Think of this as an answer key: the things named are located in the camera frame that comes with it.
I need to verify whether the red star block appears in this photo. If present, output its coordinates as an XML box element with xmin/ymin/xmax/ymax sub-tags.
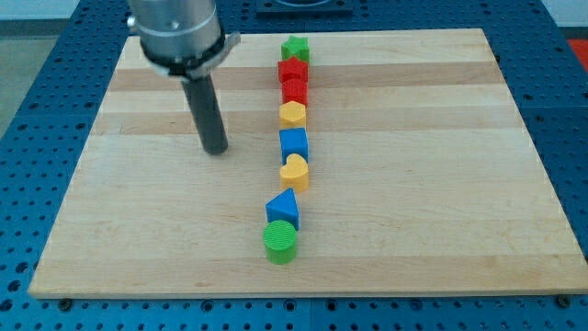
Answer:
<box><xmin>277</xmin><ymin>56</ymin><xmax>309</xmax><ymax>83</ymax></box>

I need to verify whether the red cylinder block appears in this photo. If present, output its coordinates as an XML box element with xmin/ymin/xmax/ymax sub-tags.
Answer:
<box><xmin>281</xmin><ymin>79</ymin><xmax>308</xmax><ymax>106</ymax></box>

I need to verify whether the wooden board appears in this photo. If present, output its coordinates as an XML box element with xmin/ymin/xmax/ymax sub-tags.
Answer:
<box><xmin>28</xmin><ymin>29</ymin><xmax>587</xmax><ymax>299</ymax></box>

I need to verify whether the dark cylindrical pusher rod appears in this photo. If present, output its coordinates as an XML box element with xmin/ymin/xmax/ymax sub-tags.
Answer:
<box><xmin>182</xmin><ymin>75</ymin><xmax>228</xmax><ymax>155</ymax></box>

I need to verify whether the green star block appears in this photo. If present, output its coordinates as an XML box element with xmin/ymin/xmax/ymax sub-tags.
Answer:
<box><xmin>280</xmin><ymin>35</ymin><xmax>311</xmax><ymax>63</ymax></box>

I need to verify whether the yellow hexagon block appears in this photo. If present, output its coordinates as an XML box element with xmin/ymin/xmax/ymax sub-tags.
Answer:
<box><xmin>278</xmin><ymin>101</ymin><xmax>307</xmax><ymax>129</ymax></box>

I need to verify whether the blue cube block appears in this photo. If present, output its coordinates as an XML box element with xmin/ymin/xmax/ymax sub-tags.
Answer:
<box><xmin>279</xmin><ymin>128</ymin><xmax>309</xmax><ymax>165</ymax></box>

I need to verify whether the green cylinder block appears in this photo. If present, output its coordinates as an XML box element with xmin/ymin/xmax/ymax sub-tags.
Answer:
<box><xmin>263</xmin><ymin>220</ymin><xmax>298</xmax><ymax>265</ymax></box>

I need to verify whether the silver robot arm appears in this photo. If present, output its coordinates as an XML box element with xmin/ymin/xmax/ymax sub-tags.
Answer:
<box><xmin>128</xmin><ymin>0</ymin><xmax>241</xmax><ymax>80</ymax></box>

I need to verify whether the blue triangle block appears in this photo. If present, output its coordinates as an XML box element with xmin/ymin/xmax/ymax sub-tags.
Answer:
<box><xmin>266</xmin><ymin>188</ymin><xmax>300</xmax><ymax>231</ymax></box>

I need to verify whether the yellow heart block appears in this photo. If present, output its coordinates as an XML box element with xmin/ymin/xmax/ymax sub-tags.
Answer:
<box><xmin>279</xmin><ymin>154</ymin><xmax>310</xmax><ymax>193</ymax></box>

